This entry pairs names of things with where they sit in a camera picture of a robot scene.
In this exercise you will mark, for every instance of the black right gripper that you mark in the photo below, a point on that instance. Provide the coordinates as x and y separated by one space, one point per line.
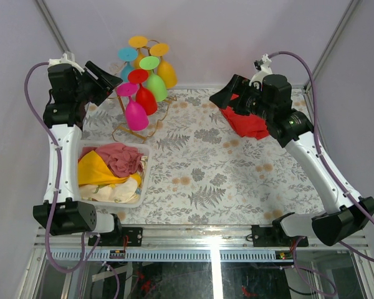
237 86

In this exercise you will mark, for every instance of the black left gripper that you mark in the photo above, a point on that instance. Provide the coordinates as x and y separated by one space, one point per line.
103 80

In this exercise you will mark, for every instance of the red plastic wine glass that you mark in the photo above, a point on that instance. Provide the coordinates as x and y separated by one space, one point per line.
143 96

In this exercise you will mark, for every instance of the magenta plastic wine glass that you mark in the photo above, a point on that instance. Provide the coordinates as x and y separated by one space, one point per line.
135 114

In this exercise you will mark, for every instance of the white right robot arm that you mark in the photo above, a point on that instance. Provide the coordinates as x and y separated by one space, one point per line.
345 210

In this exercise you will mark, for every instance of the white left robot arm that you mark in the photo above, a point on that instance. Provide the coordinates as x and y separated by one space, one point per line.
62 211

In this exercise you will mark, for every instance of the clear wine glass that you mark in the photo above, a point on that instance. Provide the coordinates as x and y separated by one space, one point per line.
114 67

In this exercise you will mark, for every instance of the teal plastic wine glass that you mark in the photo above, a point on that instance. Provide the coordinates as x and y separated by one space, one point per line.
127 55

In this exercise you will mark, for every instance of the green plastic wine glass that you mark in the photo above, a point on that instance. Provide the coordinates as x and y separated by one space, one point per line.
154 83

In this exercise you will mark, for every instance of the rear orange plastic wine glass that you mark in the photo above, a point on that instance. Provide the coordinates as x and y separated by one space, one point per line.
138 42

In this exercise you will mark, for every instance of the orange plastic wine glass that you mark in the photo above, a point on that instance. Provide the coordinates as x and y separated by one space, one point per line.
138 42
165 70

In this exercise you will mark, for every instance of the front orange plastic wine glass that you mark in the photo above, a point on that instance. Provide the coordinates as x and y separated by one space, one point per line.
165 70

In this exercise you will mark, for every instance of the red folded cloth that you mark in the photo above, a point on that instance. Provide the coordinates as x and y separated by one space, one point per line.
246 126

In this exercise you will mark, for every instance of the pink crumpled cloth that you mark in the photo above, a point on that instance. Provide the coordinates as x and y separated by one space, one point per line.
122 160

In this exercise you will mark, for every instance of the yellow cloth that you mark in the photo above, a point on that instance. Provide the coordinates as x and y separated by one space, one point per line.
92 170

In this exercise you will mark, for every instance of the white plastic basket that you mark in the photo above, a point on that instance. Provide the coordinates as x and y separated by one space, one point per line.
90 145

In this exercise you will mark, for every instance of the cream cloth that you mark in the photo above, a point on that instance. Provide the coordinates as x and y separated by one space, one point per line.
123 193

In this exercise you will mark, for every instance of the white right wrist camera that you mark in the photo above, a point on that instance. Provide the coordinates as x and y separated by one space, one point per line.
263 69

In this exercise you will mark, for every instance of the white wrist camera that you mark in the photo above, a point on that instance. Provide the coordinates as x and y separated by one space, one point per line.
263 69
67 58

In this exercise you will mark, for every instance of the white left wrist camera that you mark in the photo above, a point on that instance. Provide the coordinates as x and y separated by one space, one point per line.
67 58

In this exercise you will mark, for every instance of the gold wire wine glass rack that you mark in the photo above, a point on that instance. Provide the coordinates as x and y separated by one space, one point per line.
157 118

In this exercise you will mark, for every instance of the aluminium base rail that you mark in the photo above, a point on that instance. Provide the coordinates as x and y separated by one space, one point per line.
196 237

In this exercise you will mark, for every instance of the grey cable duct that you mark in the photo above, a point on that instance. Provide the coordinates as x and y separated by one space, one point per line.
142 255

